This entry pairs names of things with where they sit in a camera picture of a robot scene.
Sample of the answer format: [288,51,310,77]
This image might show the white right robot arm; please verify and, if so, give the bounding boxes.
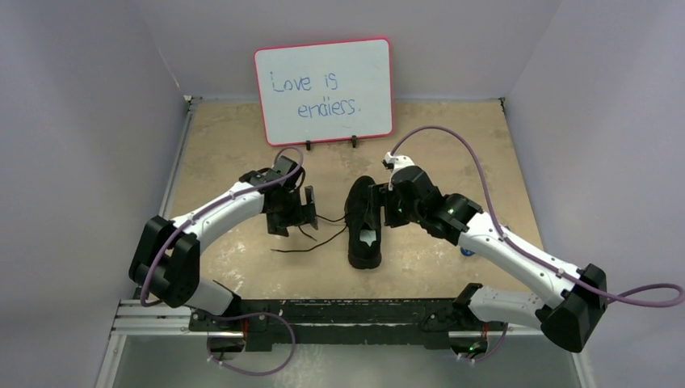
[367,166,608,352]

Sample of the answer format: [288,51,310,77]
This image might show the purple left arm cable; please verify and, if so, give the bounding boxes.
[139,147,305,377]

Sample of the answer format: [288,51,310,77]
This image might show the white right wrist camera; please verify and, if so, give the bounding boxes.
[382,152,415,172]

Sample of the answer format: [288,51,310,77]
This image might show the red framed whiteboard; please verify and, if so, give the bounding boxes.
[253,37,393,146]

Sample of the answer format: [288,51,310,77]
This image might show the aluminium extrusion rail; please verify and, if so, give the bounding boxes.
[112,300,540,339]

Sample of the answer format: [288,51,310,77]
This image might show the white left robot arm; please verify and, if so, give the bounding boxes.
[128,155,317,331]

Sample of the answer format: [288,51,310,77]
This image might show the black shoe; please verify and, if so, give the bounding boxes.
[344,175,382,270]

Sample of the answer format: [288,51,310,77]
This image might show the blue black marker eraser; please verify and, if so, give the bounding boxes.
[460,247,475,257]

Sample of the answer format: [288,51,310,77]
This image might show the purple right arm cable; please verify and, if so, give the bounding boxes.
[389,125,685,365]

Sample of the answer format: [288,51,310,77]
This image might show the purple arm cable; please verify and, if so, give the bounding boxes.
[139,147,305,377]
[389,125,685,365]

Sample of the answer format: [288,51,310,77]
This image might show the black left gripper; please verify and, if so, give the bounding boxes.
[267,186,317,237]

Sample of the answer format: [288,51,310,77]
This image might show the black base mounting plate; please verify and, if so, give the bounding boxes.
[189,297,504,352]

